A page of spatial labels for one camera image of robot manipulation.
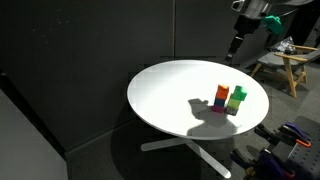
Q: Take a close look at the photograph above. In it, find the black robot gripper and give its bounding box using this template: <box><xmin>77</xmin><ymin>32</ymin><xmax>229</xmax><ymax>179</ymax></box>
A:
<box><xmin>227</xmin><ymin>15</ymin><xmax>261</xmax><ymax>61</ymax></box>

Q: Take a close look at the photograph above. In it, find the orange block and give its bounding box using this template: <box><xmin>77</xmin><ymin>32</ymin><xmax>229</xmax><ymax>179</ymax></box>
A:
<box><xmin>216</xmin><ymin>85</ymin><xmax>229</xmax><ymax>100</ymax></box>

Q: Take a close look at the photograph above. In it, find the robot arm with teal part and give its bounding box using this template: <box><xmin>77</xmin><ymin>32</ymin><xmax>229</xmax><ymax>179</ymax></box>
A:
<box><xmin>225</xmin><ymin>0</ymin><xmax>313</xmax><ymax>62</ymax></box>

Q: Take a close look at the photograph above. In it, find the dark green block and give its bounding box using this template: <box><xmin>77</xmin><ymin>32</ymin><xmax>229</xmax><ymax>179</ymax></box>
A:
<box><xmin>232</xmin><ymin>85</ymin><xmax>247</xmax><ymax>101</ymax></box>

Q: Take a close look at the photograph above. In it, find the light green block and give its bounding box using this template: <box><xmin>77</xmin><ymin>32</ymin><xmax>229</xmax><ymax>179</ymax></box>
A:
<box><xmin>227</xmin><ymin>98</ymin><xmax>241</xmax><ymax>109</ymax></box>

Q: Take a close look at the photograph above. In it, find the blue block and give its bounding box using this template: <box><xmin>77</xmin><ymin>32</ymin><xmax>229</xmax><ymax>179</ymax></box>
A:
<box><xmin>214</xmin><ymin>98</ymin><xmax>226</xmax><ymax>107</ymax></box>

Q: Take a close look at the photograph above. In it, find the grey block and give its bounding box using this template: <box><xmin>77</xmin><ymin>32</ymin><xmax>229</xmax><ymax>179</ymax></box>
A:
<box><xmin>225</xmin><ymin>106</ymin><xmax>238</xmax><ymax>116</ymax></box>

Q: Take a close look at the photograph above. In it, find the magenta block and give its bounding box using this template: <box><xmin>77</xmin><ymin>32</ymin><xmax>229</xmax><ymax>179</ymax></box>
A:
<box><xmin>211</xmin><ymin>105</ymin><xmax>224</xmax><ymax>113</ymax></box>

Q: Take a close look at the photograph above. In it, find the wooden armchair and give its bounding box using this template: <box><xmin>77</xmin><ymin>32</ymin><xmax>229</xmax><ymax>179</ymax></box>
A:
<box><xmin>250</xmin><ymin>36</ymin><xmax>320</xmax><ymax>98</ymax></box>

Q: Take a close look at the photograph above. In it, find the round white table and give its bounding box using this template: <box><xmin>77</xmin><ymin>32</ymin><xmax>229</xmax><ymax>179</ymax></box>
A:
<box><xmin>127</xmin><ymin>60</ymin><xmax>269</xmax><ymax>140</ymax></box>

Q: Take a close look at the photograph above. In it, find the black clamp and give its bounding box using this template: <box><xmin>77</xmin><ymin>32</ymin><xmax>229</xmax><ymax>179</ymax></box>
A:
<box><xmin>254</xmin><ymin>124</ymin><xmax>281</xmax><ymax>146</ymax></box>

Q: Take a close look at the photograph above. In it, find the purple orange clamp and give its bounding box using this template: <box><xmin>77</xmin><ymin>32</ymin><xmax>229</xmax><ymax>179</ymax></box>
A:
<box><xmin>280</xmin><ymin>122</ymin><xmax>311</xmax><ymax>147</ymax></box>

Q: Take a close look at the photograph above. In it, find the perforated metal plate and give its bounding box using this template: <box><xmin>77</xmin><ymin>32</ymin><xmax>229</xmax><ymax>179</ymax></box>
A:
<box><xmin>286</xmin><ymin>142</ymin><xmax>320</xmax><ymax>180</ymax></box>

